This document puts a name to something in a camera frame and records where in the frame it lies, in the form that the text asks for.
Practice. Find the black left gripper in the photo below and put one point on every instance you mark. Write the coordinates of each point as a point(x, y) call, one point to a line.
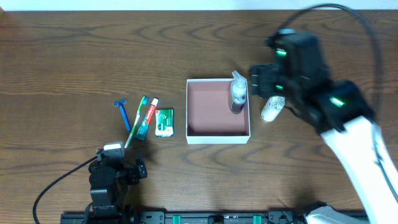
point(134, 171)

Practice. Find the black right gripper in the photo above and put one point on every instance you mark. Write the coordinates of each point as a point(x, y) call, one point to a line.
point(259, 81)

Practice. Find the white patterned cream tube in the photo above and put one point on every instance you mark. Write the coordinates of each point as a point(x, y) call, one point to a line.
point(272, 108)

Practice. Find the clear pump bottle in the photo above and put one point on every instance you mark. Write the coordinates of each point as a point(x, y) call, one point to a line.
point(238, 93)

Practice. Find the blue disposable razor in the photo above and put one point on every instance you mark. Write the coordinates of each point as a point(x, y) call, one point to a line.
point(120, 105)

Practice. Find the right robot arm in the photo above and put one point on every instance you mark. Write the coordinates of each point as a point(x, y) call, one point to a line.
point(343, 119)

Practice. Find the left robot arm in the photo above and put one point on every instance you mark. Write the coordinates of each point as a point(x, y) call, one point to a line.
point(109, 180)

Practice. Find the green white soap bar pack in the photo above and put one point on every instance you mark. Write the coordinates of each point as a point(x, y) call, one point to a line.
point(164, 123)

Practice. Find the red teal toothpaste tube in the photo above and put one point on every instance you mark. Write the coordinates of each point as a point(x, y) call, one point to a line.
point(143, 128)

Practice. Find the white square cardboard box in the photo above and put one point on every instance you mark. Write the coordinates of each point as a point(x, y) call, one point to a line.
point(209, 119)

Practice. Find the green white toothbrush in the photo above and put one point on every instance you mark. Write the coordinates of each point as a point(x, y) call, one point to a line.
point(144, 101)

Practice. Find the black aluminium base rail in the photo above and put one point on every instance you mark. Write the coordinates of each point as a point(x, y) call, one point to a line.
point(321, 213)

